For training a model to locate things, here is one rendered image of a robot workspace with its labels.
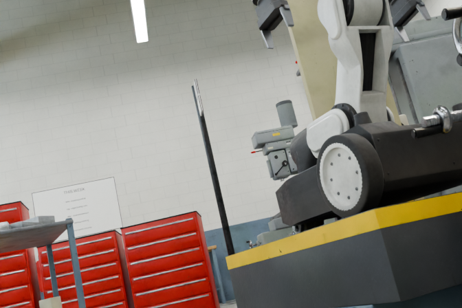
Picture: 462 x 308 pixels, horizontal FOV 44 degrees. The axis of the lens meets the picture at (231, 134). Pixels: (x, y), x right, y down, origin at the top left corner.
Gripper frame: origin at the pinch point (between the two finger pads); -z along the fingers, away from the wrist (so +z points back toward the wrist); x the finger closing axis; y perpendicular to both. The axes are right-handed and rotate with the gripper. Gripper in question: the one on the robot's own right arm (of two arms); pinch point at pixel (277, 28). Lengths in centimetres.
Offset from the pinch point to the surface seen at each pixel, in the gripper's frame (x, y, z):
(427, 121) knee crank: 36, -2, -49
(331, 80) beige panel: -82, 96, 36
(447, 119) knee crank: 39, 0, -50
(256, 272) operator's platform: -39, -4, -59
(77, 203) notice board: -818, 179, 243
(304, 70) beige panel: -86, 85, 44
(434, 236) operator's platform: 21, 5, -69
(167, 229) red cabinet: -373, 126, 52
